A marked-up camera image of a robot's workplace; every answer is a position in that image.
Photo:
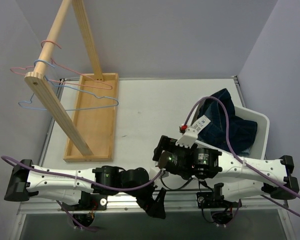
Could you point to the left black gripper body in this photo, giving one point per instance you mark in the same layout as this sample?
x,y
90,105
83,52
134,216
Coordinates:
x,y
151,204

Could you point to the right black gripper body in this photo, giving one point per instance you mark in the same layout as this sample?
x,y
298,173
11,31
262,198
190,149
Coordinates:
x,y
160,146

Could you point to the dark blue denim skirt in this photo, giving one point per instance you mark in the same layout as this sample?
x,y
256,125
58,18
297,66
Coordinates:
x,y
242,132

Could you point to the pink wire hanger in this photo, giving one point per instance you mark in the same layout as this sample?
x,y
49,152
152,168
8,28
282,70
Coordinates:
x,y
52,63

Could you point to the light blue denim skirt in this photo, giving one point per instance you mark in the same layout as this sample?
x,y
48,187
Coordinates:
x,y
245,153

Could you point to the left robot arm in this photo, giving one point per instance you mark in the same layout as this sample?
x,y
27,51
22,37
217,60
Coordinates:
x,y
75,187

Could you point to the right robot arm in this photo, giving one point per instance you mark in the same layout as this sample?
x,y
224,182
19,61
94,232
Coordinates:
x,y
231,178

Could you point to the wooden clothes rack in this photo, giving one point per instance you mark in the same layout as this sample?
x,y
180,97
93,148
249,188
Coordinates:
x,y
86,115

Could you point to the white plastic basket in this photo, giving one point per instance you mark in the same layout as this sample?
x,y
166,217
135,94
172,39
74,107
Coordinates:
x,y
258,149

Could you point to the aluminium mounting rail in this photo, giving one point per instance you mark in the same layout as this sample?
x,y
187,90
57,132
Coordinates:
x,y
174,201

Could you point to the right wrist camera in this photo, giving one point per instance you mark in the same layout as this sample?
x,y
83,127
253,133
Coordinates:
x,y
188,138

